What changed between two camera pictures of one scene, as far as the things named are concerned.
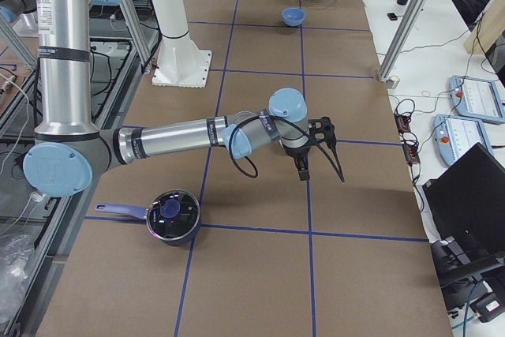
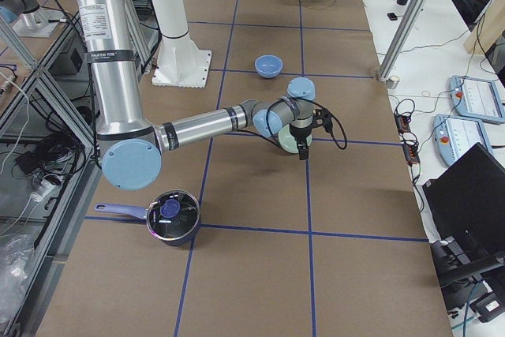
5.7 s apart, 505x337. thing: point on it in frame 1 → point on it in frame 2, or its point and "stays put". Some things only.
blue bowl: x=293 y=16 → x=268 y=66
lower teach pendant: x=455 y=135 stays put
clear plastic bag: x=15 y=253 stays put
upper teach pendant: x=476 y=99 stays put
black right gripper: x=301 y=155 → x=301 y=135
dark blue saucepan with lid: x=173 y=217 stays put
